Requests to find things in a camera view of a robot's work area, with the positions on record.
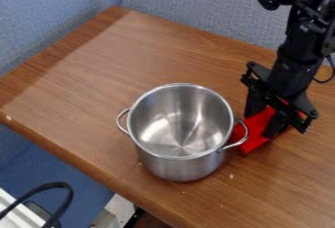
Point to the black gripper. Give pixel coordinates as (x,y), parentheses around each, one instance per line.
(294,110)

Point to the red block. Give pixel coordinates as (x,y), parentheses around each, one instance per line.
(256,124)

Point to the stainless steel metal pot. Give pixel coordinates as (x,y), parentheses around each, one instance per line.
(181,124)

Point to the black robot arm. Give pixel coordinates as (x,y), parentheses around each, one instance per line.
(278,87)

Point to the white box under table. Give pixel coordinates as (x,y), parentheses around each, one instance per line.
(115,214)

